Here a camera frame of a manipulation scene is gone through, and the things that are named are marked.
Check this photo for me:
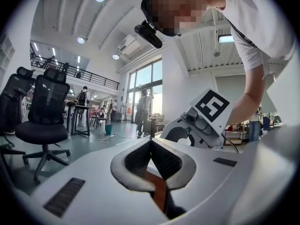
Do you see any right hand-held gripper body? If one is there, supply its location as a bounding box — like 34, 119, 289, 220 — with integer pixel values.
161, 87, 234, 150

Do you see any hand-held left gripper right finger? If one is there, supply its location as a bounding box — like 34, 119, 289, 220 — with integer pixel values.
151, 125, 300, 225

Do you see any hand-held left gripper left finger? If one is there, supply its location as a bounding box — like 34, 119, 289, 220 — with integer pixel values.
30, 138, 170, 225

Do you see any person's right forearm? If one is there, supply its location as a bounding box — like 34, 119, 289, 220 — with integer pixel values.
226, 88, 268, 126

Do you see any grey roller blind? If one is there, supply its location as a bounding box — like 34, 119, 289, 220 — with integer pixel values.
215, 75, 276, 114

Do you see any tall glass window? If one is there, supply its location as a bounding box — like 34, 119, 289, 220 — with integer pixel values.
127, 58, 163, 126

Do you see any rectangular ceiling lamp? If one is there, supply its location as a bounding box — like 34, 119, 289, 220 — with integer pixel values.
217, 34, 235, 44

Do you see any dark standing desk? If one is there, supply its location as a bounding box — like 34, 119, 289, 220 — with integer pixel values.
66, 101, 95, 137

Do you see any red chair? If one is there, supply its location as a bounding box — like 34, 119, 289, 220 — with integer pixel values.
90, 109, 108, 129

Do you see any black mesh office chair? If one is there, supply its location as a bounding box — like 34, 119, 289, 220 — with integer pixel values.
0, 66, 36, 156
15, 67, 71, 185

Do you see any person's white shirt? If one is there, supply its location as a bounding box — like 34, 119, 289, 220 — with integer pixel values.
212, 0, 296, 79

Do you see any white air conditioner unit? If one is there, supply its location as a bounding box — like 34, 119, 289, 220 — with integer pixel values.
116, 34, 142, 56

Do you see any person's head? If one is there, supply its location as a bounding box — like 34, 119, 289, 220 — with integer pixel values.
140, 0, 227, 37

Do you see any black balcony railing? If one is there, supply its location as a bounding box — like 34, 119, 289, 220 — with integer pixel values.
30, 54, 120, 91

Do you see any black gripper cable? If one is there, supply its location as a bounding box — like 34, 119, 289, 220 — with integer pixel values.
221, 134, 240, 154

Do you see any white floor cable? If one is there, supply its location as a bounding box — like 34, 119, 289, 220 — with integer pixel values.
90, 134, 118, 144

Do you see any black head-worn camera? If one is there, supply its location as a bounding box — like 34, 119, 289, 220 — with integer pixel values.
134, 20, 163, 49

